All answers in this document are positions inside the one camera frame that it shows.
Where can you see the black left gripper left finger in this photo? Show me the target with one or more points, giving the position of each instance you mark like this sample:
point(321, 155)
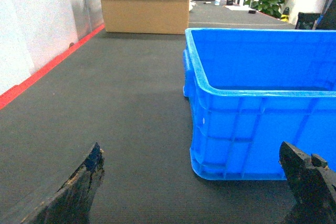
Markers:
point(72, 202)

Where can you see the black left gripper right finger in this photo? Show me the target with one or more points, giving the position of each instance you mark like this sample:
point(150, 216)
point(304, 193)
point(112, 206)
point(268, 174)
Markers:
point(312, 183)

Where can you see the blue plastic crate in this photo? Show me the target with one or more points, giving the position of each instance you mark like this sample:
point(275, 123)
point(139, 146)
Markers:
point(252, 89)

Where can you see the large open cardboard box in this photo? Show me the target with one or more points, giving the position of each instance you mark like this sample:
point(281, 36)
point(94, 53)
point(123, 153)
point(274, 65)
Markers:
point(168, 17)

